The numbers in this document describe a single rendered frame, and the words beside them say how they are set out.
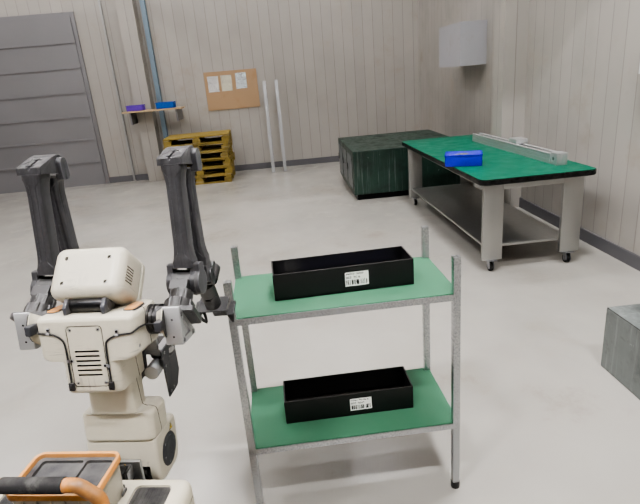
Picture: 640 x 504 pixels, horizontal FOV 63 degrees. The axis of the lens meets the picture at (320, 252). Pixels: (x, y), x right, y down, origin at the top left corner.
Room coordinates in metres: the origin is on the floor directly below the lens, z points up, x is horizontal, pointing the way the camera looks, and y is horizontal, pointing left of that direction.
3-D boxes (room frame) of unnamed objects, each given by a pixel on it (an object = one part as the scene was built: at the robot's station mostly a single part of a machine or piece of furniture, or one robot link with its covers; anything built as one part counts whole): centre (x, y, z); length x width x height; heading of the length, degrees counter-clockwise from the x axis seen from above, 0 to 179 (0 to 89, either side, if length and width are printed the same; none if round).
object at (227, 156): (10.08, 2.13, 0.44); 1.25 x 0.86 x 0.89; 93
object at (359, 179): (8.28, -1.33, 0.36); 1.80 x 1.64 x 0.71; 3
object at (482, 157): (5.56, -1.75, 0.50); 2.76 x 1.09 x 1.00; 3
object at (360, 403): (2.03, -0.07, 0.41); 0.57 x 0.17 x 0.11; 94
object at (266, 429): (2.03, -0.07, 0.55); 0.91 x 0.46 x 1.10; 94
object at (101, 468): (1.04, 0.67, 0.87); 0.23 x 0.15 x 0.11; 84
